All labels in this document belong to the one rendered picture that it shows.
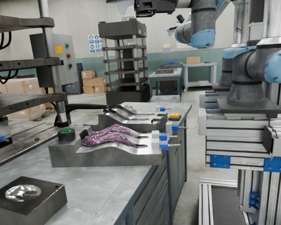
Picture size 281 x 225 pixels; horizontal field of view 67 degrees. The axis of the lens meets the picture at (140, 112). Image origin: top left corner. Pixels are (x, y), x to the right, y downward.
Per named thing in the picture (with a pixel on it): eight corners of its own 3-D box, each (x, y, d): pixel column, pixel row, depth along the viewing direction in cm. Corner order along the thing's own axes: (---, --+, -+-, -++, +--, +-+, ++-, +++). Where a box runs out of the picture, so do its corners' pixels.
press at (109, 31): (152, 95, 668) (148, 25, 613) (142, 108, 523) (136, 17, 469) (123, 96, 688) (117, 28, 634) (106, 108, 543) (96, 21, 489)
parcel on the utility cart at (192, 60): (198, 65, 698) (198, 56, 691) (200, 65, 667) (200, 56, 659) (185, 66, 702) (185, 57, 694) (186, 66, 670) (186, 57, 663)
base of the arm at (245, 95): (260, 98, 98) (262, 77, 95) (270, 106, 84) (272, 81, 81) (225, 98, 102) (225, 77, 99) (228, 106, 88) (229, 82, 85)
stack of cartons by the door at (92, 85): (108, 91, 803) (105, 69, 781) (105, 93, 772) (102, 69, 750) (87, 92, 821) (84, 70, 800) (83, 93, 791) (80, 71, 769)
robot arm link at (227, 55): (218, 70, 135) (219, 48, 132) (226, 68, 145) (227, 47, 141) (238, 70, 128) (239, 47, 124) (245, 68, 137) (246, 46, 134)
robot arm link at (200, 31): (204, 47, 77) (204, 14, 74) (220, 45, 66) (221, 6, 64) (183, 48, 76) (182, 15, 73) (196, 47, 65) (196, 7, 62)
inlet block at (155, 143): (179, 147, 101) (179, 137, 100) (180, 152, 97) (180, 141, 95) (152, 148, 103) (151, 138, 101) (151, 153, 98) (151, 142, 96)
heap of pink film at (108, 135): (138, 134, 114) (137, 120, 112) (135, 148, 97) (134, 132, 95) (91, 136, 116) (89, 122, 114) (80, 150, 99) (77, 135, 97)
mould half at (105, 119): (167, 124, 145) (167, 105, 141) (156, 139, 122) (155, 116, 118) (104, 120, 163) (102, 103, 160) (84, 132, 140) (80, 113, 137)
